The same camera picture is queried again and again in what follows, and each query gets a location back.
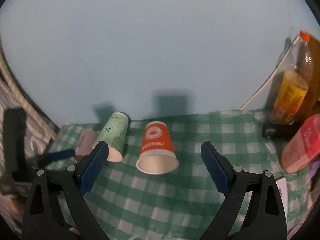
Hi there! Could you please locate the orange paper cup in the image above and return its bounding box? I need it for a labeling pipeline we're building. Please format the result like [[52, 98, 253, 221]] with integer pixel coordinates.
[[136, 121, 179, 175]]

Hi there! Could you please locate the green patterned paper cup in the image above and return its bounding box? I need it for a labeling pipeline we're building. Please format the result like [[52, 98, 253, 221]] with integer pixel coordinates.
[[92, 112, 129, 162]]

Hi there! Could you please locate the grey striped curtain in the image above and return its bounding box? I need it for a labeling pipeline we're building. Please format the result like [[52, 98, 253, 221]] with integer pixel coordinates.
[[1, 59, 56, 233]]

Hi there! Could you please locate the pink plastic mug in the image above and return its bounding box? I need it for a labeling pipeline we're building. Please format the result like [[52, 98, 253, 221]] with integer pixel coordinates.
[[75, 128, 98, 157]]

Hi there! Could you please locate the green checkered tablecloth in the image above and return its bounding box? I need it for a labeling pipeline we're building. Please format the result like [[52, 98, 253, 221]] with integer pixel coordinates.
[[44, 110, 313, 240]]

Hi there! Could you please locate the pink drink bottle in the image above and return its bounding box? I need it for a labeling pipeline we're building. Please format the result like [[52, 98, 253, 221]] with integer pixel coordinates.
[[280, 114, 319, 173]]

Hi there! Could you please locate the orange juice bottle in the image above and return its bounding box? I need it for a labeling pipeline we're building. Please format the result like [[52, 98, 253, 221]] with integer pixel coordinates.
[[273, 31, 313, 124]]

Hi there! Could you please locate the white cable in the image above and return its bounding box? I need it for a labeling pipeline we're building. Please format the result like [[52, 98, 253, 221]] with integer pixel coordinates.
[[238, 36, 301, 111]]

